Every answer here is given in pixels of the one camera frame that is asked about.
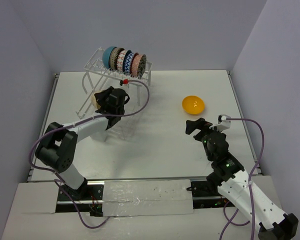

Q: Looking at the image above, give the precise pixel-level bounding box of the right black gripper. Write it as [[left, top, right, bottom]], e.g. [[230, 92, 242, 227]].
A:
[[185, 117, 224, 161]]

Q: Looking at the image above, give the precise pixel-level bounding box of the tan beige bowl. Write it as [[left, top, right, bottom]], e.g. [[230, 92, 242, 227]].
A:
[[90, 91, 101, 110]]

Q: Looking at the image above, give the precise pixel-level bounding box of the yellow bowl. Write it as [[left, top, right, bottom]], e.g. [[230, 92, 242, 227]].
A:
[[181, 95, 205, 115]]

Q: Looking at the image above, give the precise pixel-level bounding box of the white wire dish rack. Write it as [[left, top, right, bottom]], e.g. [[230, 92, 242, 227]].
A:
[[76, 47, 153, 143]]

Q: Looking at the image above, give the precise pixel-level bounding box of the black white floral bowl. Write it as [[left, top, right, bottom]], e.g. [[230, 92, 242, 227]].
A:
[[137, 54, 147, 78]]

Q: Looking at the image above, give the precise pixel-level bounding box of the dark brown cream bowl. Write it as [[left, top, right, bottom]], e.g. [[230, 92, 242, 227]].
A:
[[109, 47, 124, 71]]

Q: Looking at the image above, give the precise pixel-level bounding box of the blue triangle pattern bowl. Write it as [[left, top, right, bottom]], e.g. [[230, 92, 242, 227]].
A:
[[123, 52, 139, 75]]

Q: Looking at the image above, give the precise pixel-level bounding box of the teal blue bowl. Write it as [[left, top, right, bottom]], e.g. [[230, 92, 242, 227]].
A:
[[102, 46, 116, 69]]

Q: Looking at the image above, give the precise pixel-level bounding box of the orange red patterned bowl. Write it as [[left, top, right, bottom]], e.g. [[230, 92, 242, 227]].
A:
[[131, 54, 143, 78]]

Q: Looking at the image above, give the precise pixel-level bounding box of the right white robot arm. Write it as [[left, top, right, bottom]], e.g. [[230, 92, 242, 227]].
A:
[[185, 115, 299, 240]]

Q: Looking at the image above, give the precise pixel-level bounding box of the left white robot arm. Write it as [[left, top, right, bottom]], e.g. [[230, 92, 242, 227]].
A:
[[35, 86, 130, 200]]

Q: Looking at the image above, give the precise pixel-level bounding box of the silver tape sheet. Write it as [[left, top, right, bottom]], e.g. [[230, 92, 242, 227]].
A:
[[102, 179, 194, 217]]

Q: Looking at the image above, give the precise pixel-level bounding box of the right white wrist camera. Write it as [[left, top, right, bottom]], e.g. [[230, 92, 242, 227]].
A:
[[209, 114, 231, 132]]

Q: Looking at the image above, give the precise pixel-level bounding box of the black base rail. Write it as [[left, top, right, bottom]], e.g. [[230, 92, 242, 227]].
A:
[[55, 178, 230, 217]]

